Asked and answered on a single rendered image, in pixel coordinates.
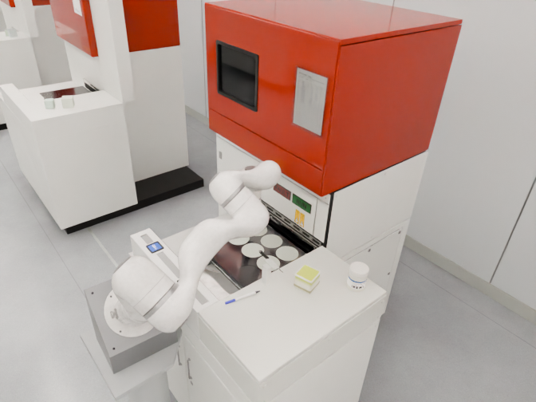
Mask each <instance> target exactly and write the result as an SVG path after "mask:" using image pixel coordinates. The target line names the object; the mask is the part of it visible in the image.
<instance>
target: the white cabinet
mask: <svg viewBox="0 0 536 402"><path fill-rule="evenodd" d="M379 322H380V318H379V319H378V320H376V321H375V322H373V323H372V324H371V325H370V326H369V327H367V328H366V329H364V330H363V331H362V332H360V333H359V334H357V335H356V336H355V337H354V338H353V339H351V340H350V341H348V342H347V343H346V344H344V345H343V346H341V347H340V348H339V349H338V350H337V351H335V352H334V353H332V354H331V355H330V356H328V357H327V358H325V359H324V360H323V361H322V362H321V363H319V364H318V365H316V366H315V367H314V368H312V369H311V370H309V371H308V372H307V373H306V374H305V375H303V376H302V377H300V378H299V379H298V380H296V381H295V382H293V383H292V384H291V385H290V386H289V387H287V388H286V389H284V390H283V391H282V392H280V393H279V394H277V395H276V396H275V397H274V398H273V399H271V400H270V401H268V402H358V400H359V397H360V394H361V389H362V385H363V382H364V379H365V374H366V370H367V367H368V364H369V358H370V356H371V352H372V347H373V343H374V341H375V337H376V331H377V329H378V325H379ZM181 329H182V332H183V334H182V337H181V340H180V343H179V349H178V352H177V355H176V359H175V363H174V367H173V368H170V369H169V370H167V380H168V386H169V389H170V390H171V392H172V394H173V395H174V397H175V398H176V399H177V401H178V402H251V401H250V399H249V398H248V397H247V395H246V394H245V393H244V392H243V390H242V389H241V388H240V387H239V386H238V385H237V384H236V383H235V381H234V380H233V379H232V377H231V376H230V375H229V374H228V372H227V371H226V370H225V369H224V367H223V366H222V365H221V364H220V363H219V362H218V361H217V359H216V358H215V357H214V356H213V354H212V353H211V352H210V351H209V349H208V348H207V347H206V346H205V344H204V343H202V341H201V340H200V339H198V338H197V336H196V335H195V334H194V333H193V332H192V331H191V329H190V328H189V327H188V326H187V324H186V323H184V325H183V326H182V327H181Z"/></svg>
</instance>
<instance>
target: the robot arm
mask: <svg viewBox="0 0 536 402"><path fill-rule="evenodd" d="M281 173H282V172H281V168H280V167H279V165H278V164H277V163H275V162H274V161H272V160H266V161H263V162H261V163H260V164H258V165H257V166H252V165H250V166H246V167H244V168H243V169H242V170H241V171H238V170H227V171H221V172H219V173H218V174H216V175H215V176H214V177H213V178H212V179H211V181H210V184H209V191H210V193H211V196H212V197H213V198H214V200H215V201H216V202H217V203H218V204H219V205H220V206H221V207H223V209H224V210H225V211H226V212H227V213H228V214H229V215H230V216H231V217H232V220H224V219H206V220H204V221H202V222H201V223H199V224H198V225H197V226H196V227H195V228H194V229H193V230H192V231H191V232H190V233H189V234H188V236H187V237H186V238H185V239H184V240H183V242H182V243H181V245H180V247H179V252H178V264H179V281H178V283H174V282H173V281H172V280H171V279H170V278H169V277H168V276H167V275H166V274H165V273H164V272H163V271H162V270H161V269H160V268H159V267H158V266H157V265H156V264H155V263H154V262H152V261H151V260H149V259H148V258H145V257H143V256H139V255H136V256H132V257H128V258H126V259H125V260H124V261H123V262H122V263H121V264H120V265H119V266H118V267H117V268H116V269H115V270H114V273H113V275H112V291H111V292H110V293H109V295H108V296H107V298H106V301H105V303H104V318H105V320H106V322H107V324H108V326H109V327H110V329H111V330H112V331H114V332H115V333H117V334H119V335H121V336H124V337H138V336H141V335H143V334H145V333H147V332H148V331H150V330H151V329H152V328H153V327H155V328H156V329H158V330H159V331H161V332H165V333H172V332H175V331H176V330H178V329H180V328H181V327H182V326H183V325H184V323H185V322H186V321H187V319H188V318H189V316H190V314H191V311H192V308H193V305H194V301H195V295H196V291H197V287H198V284H199V280H200V278H201V275H202V273H203V271H204V269H205V268H206V266H207V264H208V263H209V261H210V260H212V259H213V257H214V256H215V255H216V254H217V253H218V252H219V250H220V249H221V248H222V247H223V246H224V245H225V244H226V243H227V242H228V241H230V240H232V239H234V238H248V237H252V236H255V235H258V234H260V233H261V232H262V231H263V230H264V229H266V226H267V224H268V223H269V218H270V216H269V212H268V210H267V209H266V207H265V206H264V205H263V204H262V202H261V191H262V190H268V189H271V188H272V187H273V186H275V185H276V184H277V183H278V181H279V180H280V178H281Z"/></svg>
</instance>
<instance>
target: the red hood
mask: <svg viewBox="0 0 536 402"><path fill-rule="evenodd" d="M204 9H205V30H206V51H207V93H208V114H209V129H211V130H212V131H214V132H216V133H218V134H219V135H220V136H222V137H224V138H226V139H227V140H229V141H230V142H232V143H233V144H236V145H237V146H239V147H240V148H242V149H243V150H245V151H247V152H249V153H250V154H251V155H253V156H255V157H257V158H258V159H260V160H261V161H266V160H272V161H274V162H275V163H277V164H278V165H279V167H280V168H281V172H282V174H284V175H286V176H288V177H289V178H291V179H292V180H294V181H296V182H297V183H299V184H301V185H302V186H303V187H306V188H307V189H309V190H311V191H312V192H313V193H315V194H317V195H319V196H321V197H323V196H325V195H328V194H330V193H332V192H334V191H337V190H339V189H341V188H343V187H346V186H348V185H350V184H351V183H355V182H356V181H358V180H361V179H363V178H365V177H367V176H370V175H372V174H374V173H377V172H379V171H381V170H384V169H385V168H388V167H391V166H392V165H394V164H397V163H399V162H401V161H403V160H406V159H408V158H410V157H412V156H415V155H417V154H419V153H421V152H424V151H426V150H428V148H429V145H430V142H431V138H432V133H433V130H434V127H435V124H436V119H437V116H438V112H439V107H440V104H441V100H442V98H443V92H444V90H445V86H446V83H447V78H448V74H449V72H450V68H451V63H452V60H453V57H454V53H455V48H456V45H457V42H458V39H459V34H460V30H461V27H462V25H460V24H462V22H463V19H459V18H451V17H447V16H442V15H438V14H430V13H425V12H421V11H417V10H409V9H405V8H400V7H395V6H387V5H383V4H379V3H374V2H366V1H361V0H229V1H217V2H205V5H204Z"/></svg>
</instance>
